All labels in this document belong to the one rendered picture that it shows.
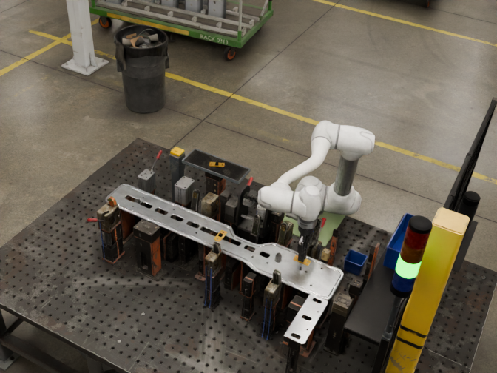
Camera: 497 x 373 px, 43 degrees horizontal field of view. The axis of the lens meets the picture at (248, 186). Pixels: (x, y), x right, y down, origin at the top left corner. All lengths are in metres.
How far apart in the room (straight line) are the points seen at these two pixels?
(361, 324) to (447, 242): 1.01
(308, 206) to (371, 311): 0.58
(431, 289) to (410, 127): 4.19
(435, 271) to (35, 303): 2.14
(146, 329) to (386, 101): 4.12
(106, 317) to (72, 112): 3.22
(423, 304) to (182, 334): 1.42
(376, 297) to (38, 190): 3.15
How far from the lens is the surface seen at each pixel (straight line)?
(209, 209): 3.40
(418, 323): 2.32
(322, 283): 3.12
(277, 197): 2.83
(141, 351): 3.21
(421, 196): 5.43
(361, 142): 3.25
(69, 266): 3.64
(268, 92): 6.52
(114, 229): 3.49
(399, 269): 1.99
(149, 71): 5.87
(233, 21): 7.23
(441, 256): 2.09
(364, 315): 2.99
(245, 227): 3.41
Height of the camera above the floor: 3.27
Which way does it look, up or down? 39 degrees down
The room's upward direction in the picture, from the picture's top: 4 degrees clockwise
